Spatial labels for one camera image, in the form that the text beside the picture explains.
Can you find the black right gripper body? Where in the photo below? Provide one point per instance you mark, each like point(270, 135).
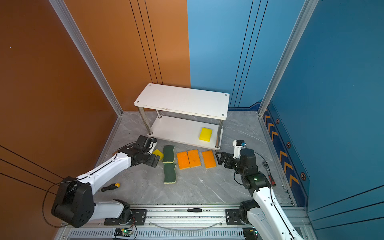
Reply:
point(239, 168)

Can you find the red handled ratchet tool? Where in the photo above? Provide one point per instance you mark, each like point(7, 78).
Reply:
point(273, 183)

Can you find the yellow sponge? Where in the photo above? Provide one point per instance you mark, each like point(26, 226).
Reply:
point(205, 134)
point(157, 152)

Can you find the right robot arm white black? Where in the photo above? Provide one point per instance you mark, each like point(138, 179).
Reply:
point(263, 212)

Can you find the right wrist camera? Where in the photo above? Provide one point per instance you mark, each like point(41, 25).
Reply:
point(238, 146)

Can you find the right green circuit board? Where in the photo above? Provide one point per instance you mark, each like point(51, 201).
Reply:
point(250, 234)

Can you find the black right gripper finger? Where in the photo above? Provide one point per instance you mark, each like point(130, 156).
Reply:
point(230, 164)
point(223, 157)

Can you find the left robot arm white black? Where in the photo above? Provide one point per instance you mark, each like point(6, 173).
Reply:
point(74, 202)

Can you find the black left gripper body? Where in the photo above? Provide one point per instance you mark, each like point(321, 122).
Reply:
point(145, 159)

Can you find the yellow black handled screwdriver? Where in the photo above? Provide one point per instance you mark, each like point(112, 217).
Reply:
point(111, 187)

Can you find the orange sponge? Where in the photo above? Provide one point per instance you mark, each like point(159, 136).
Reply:
point(194, 158)
point(183, 160)
point(209, 159)

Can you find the white two-tier shelf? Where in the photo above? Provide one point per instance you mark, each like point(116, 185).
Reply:
point(155, 99)

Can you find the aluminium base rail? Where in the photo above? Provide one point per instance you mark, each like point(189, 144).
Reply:
point(168, 222)

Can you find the left green circuit board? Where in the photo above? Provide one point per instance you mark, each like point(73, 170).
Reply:
point(123, 233)

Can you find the orange sponge middle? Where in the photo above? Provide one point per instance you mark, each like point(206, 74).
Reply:
point(194, 158)

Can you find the aluminium corner post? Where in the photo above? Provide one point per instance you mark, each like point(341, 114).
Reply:
point(292, 43)
point(74, 32)

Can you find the green circuit board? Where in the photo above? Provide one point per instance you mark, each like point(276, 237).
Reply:
point(123, 233)
point(250, 234)

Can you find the orange sponge left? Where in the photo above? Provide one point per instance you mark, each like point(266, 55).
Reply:
point(183, 160)

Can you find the left aluminium corner post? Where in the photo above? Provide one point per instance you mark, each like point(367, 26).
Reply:
point(74, 32)

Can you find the right aluminium corner post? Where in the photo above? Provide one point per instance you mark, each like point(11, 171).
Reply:
point(292, 43)

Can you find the green wavy sponge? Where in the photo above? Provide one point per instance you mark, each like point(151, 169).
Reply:
point(169, 154)
point(170, 173)

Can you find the orange sponge right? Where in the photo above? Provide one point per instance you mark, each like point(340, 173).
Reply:
point(209, 159)

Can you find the black screwdriver on rail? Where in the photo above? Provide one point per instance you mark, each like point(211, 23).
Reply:
point(194, 210)

